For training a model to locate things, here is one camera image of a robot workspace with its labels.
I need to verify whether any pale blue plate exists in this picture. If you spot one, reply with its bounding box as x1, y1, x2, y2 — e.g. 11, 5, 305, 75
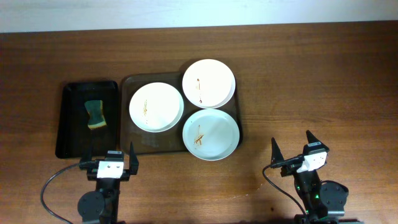
182, 109, 241, 161

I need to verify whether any left black cable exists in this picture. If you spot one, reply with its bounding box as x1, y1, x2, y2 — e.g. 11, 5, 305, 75
40, 162, 82, 224

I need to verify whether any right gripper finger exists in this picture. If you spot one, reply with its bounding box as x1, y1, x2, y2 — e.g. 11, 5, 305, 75
306, 130, 322, 146
271, 138, 285, 165

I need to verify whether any green yellow sponge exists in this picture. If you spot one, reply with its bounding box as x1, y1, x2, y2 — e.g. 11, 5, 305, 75
84, 100, 107, 130

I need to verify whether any white plate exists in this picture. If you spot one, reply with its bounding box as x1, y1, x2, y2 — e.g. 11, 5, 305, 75
182, 59, 236, 109
129, 82, 184, 133

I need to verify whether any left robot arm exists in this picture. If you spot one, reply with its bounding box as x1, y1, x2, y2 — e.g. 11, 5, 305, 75
77, 131, 139, 223

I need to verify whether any brown translucent tray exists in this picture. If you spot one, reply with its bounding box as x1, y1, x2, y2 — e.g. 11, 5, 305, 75
119, 72, 200, 155

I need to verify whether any white plate top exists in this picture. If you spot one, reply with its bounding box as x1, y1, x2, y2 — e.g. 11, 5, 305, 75
182, 59, 236, 109

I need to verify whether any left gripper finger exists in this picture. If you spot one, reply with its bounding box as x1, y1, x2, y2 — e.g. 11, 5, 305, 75
129, 142, 139, 174
81, 131, 94, 162

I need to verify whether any black plastic tray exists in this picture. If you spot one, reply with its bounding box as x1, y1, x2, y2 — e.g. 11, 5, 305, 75
55, 80, 119, 159

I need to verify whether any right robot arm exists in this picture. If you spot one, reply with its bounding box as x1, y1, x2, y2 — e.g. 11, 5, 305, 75
262, 130, 360, 223

